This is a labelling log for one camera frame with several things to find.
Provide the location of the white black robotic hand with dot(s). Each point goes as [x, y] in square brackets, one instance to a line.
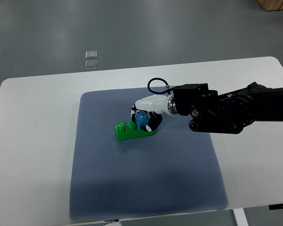
[155, 106]

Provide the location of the blue single-stud block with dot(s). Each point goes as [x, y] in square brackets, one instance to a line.
[141, 119]

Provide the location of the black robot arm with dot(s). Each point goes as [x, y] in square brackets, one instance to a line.
[228, 113]

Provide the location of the green four-stud block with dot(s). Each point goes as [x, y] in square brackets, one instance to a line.
[126, 131]

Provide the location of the blue-grey fabric mat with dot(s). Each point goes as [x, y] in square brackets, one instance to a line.
[174, 171]

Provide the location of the upper metal floor plate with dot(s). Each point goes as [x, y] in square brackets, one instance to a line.
[91, 54]

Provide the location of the white table leg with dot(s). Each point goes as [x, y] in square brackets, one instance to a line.
[240, 217]

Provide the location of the wooden box corner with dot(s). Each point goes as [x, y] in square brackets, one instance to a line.
[271, 5]

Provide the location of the black table control panel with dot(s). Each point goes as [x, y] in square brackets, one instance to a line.
[276, 207]

